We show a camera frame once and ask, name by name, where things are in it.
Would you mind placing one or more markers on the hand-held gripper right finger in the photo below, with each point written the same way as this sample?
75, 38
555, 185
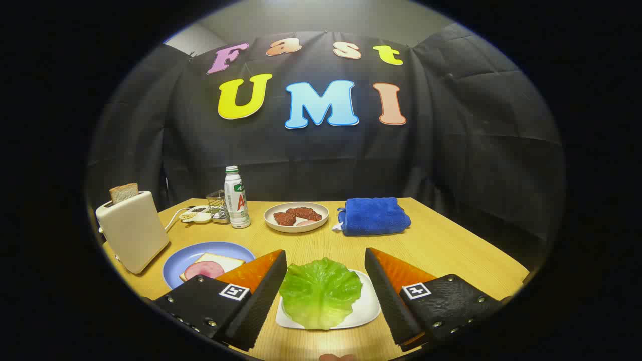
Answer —
388, 301

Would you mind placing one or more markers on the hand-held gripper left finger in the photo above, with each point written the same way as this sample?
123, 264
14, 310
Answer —
261, 306

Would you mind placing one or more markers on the green lettuce leaf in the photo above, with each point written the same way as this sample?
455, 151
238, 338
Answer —
321, 293

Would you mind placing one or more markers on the toasted bread slice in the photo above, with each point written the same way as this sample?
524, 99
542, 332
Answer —
124, 192

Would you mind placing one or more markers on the white square plate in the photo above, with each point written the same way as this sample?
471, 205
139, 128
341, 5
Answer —
369, 307

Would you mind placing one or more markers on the white bread slice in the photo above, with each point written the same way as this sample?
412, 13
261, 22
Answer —
229, 261

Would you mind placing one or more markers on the pink ham slice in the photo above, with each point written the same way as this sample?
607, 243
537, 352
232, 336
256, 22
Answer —
203, 269

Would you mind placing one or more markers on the folded blue towel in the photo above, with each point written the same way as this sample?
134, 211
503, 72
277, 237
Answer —
373, 215

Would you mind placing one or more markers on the dark red meat piece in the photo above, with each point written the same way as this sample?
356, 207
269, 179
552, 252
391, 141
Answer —
284, 218
306, 213

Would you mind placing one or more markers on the blue round plate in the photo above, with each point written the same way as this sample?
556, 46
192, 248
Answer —
178, 263

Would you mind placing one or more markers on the pale pink meat slice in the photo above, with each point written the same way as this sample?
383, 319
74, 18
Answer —
306, 223

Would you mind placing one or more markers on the beige round plate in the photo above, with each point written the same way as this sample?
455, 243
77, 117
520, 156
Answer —
321, 223

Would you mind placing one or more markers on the white plastic bottle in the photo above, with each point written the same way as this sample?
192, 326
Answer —
236, 200

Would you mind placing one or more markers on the white condiment tray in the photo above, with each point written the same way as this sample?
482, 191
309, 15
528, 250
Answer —
196, 216

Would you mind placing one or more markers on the white toaster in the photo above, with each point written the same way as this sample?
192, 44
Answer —
133, 230

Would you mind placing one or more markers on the black backdrop cloth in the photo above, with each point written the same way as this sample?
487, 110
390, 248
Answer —
301, 160

